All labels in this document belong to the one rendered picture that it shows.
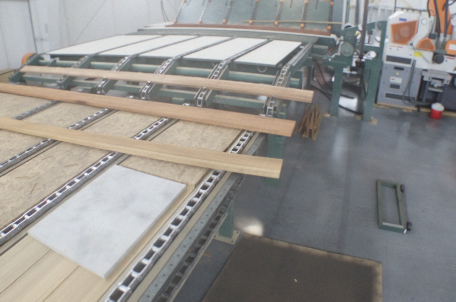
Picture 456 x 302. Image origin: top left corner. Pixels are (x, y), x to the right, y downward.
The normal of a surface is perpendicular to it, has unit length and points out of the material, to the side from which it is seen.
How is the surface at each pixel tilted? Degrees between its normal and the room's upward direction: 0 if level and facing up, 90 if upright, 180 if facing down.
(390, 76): 90
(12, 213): 0
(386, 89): 90
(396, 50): 90
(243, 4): 47
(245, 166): 0
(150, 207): 0
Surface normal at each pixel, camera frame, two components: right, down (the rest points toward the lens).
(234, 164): 0.00, -0.90
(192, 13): -0.27, -0.33
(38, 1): -0.37, 0.40
